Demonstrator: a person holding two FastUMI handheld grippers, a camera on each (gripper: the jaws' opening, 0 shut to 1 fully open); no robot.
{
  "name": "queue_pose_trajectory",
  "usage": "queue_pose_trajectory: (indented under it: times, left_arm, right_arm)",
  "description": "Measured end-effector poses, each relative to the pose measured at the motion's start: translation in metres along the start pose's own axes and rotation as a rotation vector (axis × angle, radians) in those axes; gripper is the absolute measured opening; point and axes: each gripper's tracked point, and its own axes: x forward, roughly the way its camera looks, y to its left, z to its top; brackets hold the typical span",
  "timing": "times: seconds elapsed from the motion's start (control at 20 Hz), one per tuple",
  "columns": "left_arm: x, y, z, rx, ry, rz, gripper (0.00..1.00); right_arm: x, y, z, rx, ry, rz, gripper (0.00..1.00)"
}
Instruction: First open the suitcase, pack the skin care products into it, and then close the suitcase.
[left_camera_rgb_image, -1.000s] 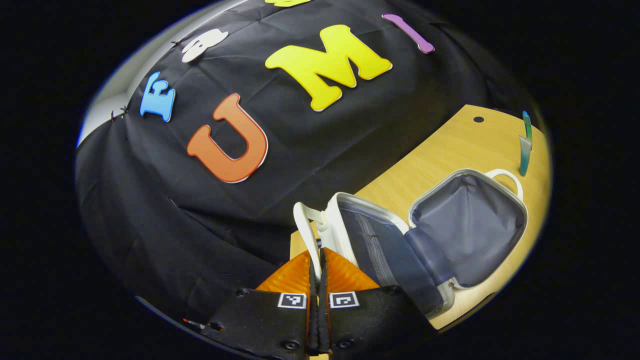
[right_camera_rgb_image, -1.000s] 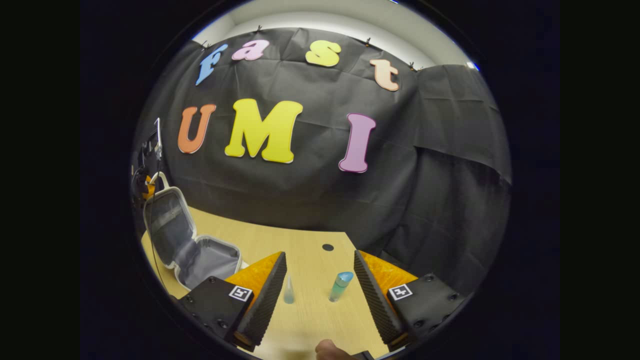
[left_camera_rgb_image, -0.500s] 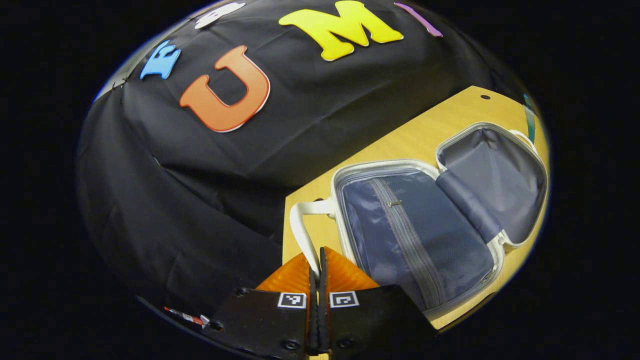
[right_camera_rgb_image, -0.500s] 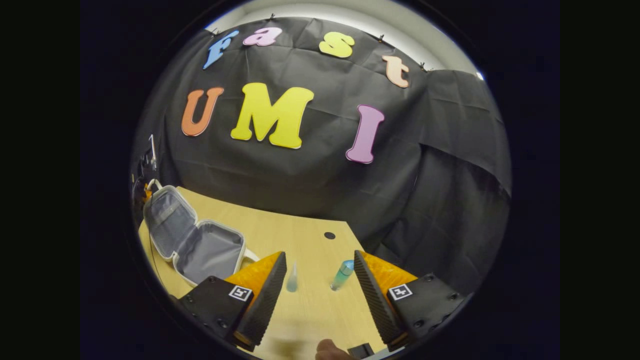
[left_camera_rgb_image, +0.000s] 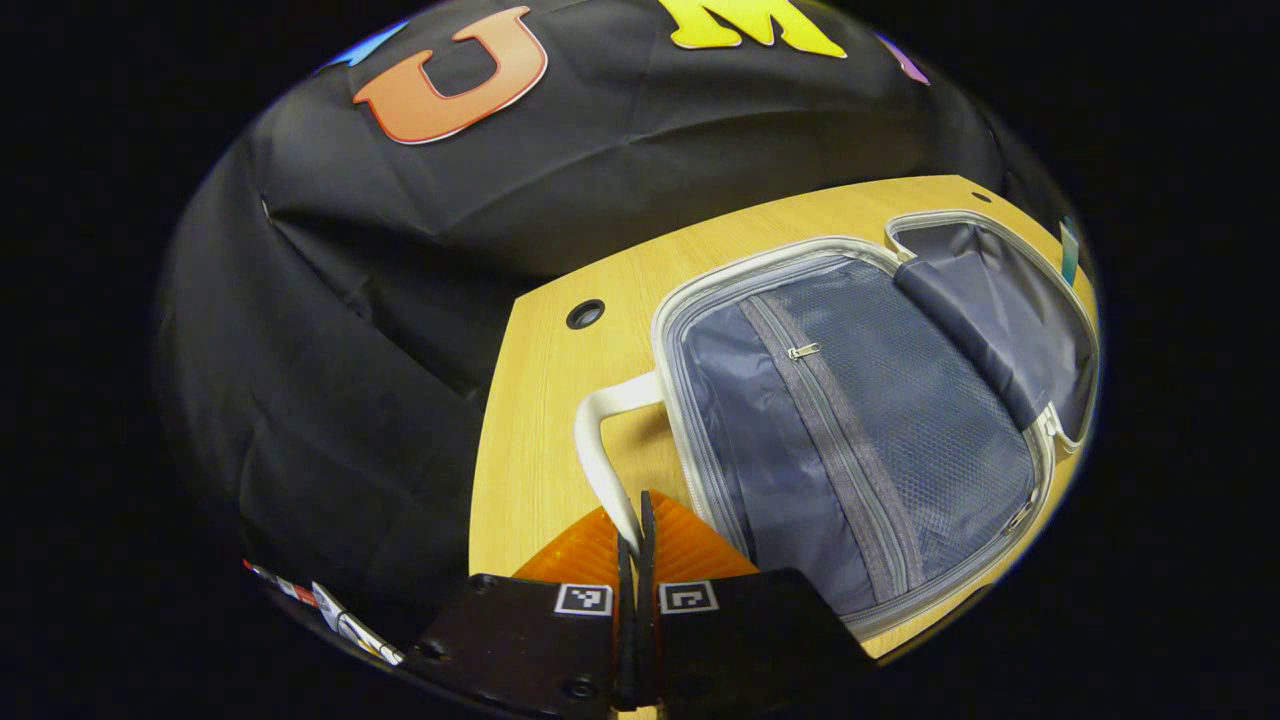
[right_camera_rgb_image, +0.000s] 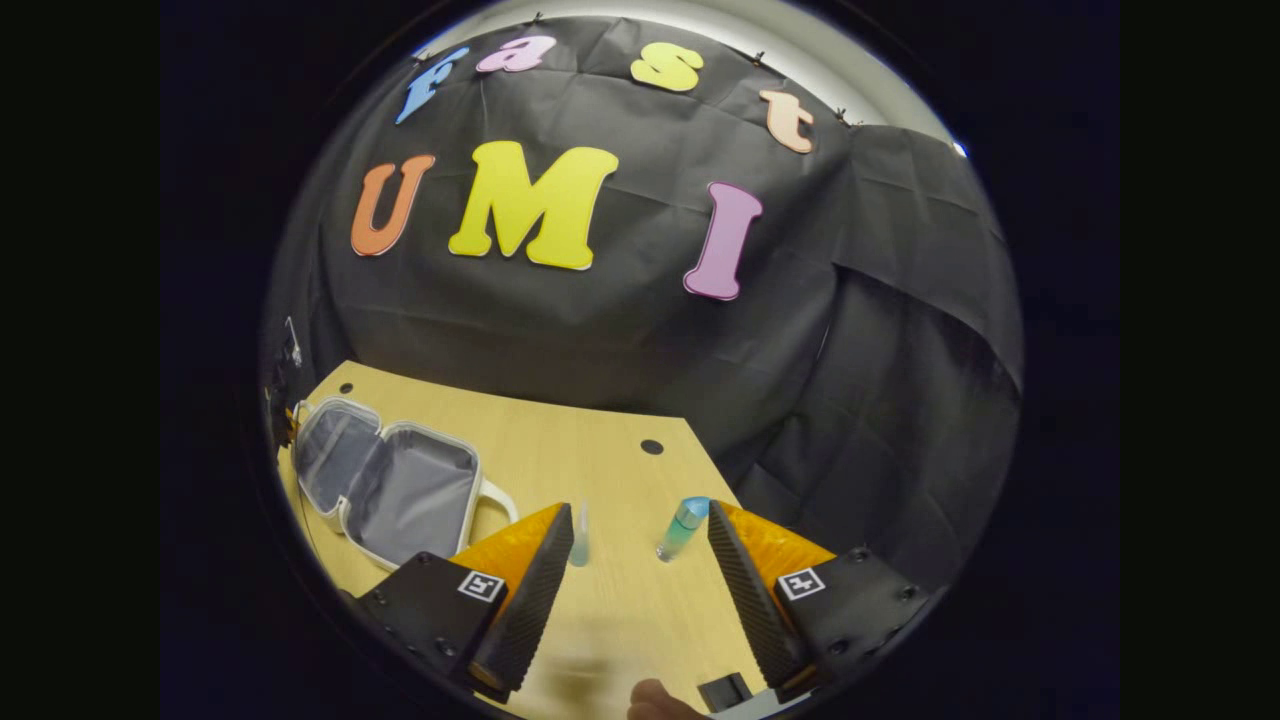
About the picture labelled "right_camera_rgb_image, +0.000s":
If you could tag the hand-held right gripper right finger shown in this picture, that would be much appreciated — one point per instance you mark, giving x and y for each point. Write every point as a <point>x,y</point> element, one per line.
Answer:
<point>755,600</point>

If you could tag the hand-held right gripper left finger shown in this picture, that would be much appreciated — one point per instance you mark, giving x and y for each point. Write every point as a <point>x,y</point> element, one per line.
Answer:
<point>520,610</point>

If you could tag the small clear teal tube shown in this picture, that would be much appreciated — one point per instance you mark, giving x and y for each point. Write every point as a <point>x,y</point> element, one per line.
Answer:
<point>580,545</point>

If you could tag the blue capped bottle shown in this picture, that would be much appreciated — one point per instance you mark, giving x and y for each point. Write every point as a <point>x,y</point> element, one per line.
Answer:
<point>682,525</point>

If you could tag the white suitcase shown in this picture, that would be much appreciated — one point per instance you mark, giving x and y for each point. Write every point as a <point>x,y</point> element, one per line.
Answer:
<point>410,490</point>

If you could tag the black backdrop cloth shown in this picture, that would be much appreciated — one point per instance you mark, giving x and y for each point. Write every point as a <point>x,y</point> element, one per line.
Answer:
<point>620,340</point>

